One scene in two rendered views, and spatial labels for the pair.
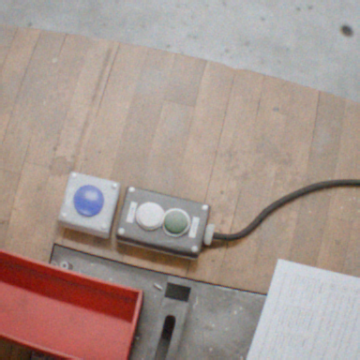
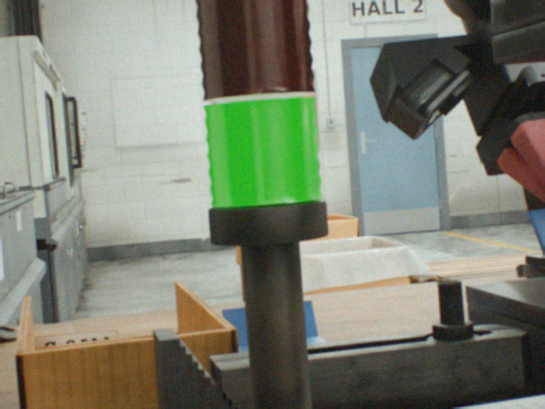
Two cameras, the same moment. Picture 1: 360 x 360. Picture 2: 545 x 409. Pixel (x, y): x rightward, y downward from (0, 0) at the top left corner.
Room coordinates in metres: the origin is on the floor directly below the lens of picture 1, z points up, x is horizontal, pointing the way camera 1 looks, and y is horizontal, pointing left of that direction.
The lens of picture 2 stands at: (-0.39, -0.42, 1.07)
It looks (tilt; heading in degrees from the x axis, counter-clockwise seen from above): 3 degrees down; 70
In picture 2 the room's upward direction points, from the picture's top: 4 degrees counter-clockwise
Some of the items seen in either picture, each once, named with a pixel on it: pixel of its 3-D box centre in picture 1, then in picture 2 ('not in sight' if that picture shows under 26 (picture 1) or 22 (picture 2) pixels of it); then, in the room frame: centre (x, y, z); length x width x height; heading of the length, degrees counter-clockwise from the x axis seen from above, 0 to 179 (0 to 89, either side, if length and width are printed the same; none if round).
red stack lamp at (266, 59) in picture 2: not in sight; (255, 47); (-0.27, -0.09, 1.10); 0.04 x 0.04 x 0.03
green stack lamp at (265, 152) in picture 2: not in sight; (263, 152); (-0.27, -0.09, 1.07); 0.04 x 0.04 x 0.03
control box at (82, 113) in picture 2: not in sight; (72, 135); (0.90, 7.52, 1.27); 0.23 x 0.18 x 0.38; 169
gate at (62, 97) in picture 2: not in sight; (71, 141); (0.81, 7.04, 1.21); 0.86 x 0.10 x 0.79; 79
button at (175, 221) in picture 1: (175, 223); not in sight; (0.36, 0.00, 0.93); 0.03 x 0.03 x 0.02
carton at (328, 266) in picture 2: not in sight; (341, 305); (1.30, 3.54, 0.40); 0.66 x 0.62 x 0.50; 80
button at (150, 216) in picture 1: (150, 217); not in sight; (0.36, 0.03, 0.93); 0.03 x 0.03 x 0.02
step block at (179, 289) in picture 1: (173, 308); not in sight; (0.24, -0.01, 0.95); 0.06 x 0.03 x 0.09; 172
